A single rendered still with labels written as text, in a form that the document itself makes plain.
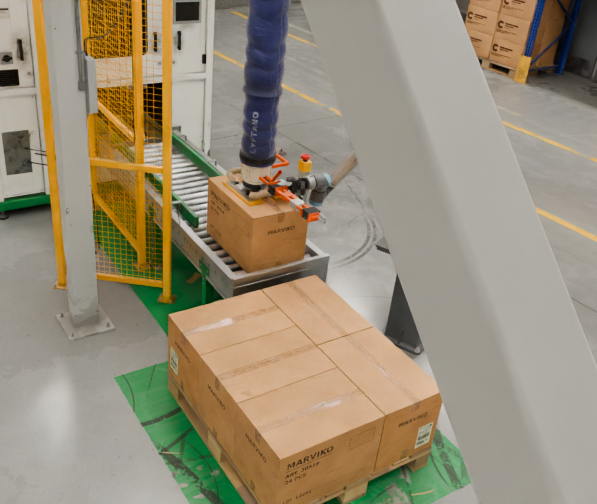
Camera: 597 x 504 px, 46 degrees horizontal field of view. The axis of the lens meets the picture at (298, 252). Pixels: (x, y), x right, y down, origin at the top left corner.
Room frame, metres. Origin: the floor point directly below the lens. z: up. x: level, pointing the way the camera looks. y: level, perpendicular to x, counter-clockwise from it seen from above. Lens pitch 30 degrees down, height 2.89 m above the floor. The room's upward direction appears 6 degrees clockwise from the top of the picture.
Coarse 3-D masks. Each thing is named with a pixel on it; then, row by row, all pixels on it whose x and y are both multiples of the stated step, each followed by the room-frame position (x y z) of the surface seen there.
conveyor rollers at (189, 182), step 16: (160, 160) 5.27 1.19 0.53; (176, 160) 5.26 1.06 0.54; (160, 176) 4.98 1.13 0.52; (176, 176) 4.97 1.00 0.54; (192, 176) 5.04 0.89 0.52; (208, 176) 5.03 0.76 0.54; (176, 192) 4.69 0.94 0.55; (192, 192) 4.75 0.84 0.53; (192, 208) 4.46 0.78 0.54; (208, 240) 4.04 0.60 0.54; (224, 256) 3.90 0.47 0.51; (304, 256) 3.96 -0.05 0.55; (240, 272) 3.68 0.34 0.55
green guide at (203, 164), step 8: (176, 136) 5.53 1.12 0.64; (184, 136) 5.55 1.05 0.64; (176, 144) 5.49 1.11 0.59; (184, 144) 5.39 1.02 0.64; (184, 152) 5.36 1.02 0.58; (192, 152) 5.24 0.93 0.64; (192, 160) 5.24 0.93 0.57; (200, 160) 5.12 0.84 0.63; (208, 160) 5.11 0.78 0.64; (200, 168) 5.12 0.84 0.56; (208, 168) 5.01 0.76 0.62; (216, 176) 4.90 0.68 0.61
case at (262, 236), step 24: (216, 192) 4.04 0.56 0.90; (216, 216) 4.03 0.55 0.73; (240, 216) 3.78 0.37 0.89; (264, 216) 3.70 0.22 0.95; (288, 216) 3.79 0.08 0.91; (216, 240) 4.02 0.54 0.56; (240, 240) 3.76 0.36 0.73; (264, 240) 3.70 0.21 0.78; (288, 240) 3.80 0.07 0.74; (240, 264) 3.75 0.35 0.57; (264, 264) 3.71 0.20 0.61
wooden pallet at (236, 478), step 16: (176, 384) 3.07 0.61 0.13; (176, 400) 3.07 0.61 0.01; (192, 416) 2.95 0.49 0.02; (208, 432) 2.74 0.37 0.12; (208, 448) 2.74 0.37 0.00; (224, 464) 2.62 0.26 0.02; (400, 464) 2.67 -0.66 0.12; (416, 464) 2.74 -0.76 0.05; (240, 480) 2.53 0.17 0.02; (368, 480) 2.54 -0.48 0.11; (256, 496) 2.33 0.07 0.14; (336, 496) 2.42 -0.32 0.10; (352, 496) 2.49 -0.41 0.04
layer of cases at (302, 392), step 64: (192, 320) 3.14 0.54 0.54; (256, 320) 3.21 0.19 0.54; (320, 320) 3.28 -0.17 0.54; (192, 384) 2.91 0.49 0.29; (256, 384) 2.68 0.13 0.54; (320, 384) 2.73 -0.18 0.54; (384, 384) 2.78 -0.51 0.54; (256, 448) 2.36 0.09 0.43; (320, 448) 2.34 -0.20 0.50; (384, 448) 2.58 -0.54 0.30
